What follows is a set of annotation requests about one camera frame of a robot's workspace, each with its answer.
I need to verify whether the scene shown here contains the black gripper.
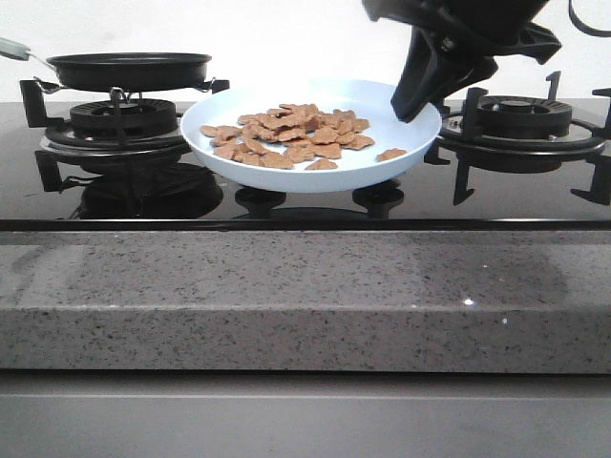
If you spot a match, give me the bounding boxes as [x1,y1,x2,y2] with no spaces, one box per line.
[362,1,561,120]

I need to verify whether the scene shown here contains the brown meat slices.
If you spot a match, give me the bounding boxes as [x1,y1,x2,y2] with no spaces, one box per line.
[200,102,409,172]

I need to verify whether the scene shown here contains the black burner with grate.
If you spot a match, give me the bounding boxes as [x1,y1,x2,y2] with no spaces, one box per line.
[424,71,610,205]
[19,78,235,194]

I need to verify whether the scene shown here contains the left black burner with grate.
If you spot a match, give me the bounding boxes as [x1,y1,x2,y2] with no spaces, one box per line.
[19,78,235,194]

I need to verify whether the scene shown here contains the black glass gas cooktop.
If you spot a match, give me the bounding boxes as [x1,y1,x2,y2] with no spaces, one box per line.
[1,103,610,232]

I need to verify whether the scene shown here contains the wire pan support ring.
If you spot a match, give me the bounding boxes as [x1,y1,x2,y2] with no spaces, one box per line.
[33,75,219,109]

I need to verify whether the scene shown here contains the black frying pan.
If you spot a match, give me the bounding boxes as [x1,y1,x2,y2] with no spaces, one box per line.
[0,36,213,93]

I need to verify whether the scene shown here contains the grey cabinet front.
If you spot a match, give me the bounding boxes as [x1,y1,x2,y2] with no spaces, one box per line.
[1,371,610,457]

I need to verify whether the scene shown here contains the light blue plate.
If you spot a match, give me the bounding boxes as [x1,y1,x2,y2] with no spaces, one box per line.
[180,78,442,193]

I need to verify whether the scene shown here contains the right black burner with grate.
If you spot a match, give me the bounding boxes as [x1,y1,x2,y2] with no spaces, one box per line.
[424,71,610,205]

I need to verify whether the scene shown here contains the black cable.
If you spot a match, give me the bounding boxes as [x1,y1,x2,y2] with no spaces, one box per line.
[567,0,611,38]

